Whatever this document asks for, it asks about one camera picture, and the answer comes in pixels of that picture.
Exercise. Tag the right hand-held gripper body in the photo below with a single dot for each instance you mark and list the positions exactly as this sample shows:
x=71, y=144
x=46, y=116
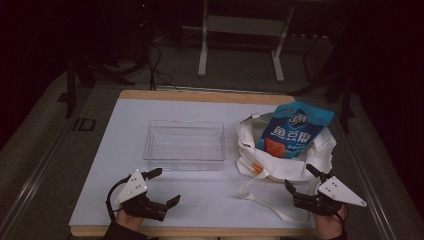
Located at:
x=336, y=193

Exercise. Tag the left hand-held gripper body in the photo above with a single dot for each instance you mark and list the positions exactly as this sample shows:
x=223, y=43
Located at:
x=131, y=188

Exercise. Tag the white cloth tote bag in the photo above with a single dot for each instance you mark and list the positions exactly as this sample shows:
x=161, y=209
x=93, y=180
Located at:
x=283, y=166

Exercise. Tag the clear plastic box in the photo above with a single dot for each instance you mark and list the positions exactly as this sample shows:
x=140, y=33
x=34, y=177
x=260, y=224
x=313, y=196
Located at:
x=185, y=145

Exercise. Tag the blue snack packet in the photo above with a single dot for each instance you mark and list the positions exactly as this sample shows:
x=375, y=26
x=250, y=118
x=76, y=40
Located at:
x=296, y=130

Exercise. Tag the person's left hand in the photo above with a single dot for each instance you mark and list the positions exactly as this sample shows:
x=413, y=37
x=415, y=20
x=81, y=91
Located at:
x=128, y=220

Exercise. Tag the person's right hand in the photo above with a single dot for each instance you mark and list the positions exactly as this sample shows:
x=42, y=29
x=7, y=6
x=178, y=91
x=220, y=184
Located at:
x=328, y=228

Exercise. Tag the white table mat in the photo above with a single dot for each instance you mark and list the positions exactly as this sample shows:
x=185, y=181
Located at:
x=203, y=200

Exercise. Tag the orange item in bag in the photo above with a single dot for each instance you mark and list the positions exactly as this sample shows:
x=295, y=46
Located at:
x=257, y=168

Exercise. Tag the black tripod stand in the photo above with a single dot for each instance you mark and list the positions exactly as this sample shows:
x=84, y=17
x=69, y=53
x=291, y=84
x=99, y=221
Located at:
x=70, y=87
x=346, y=100

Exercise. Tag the white metal stand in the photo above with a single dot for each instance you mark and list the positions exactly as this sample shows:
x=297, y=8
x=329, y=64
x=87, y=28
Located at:
x=245, y=25

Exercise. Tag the metal floor rail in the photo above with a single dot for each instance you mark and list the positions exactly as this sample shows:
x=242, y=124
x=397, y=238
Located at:
x=368, y=180
x=31, y=175

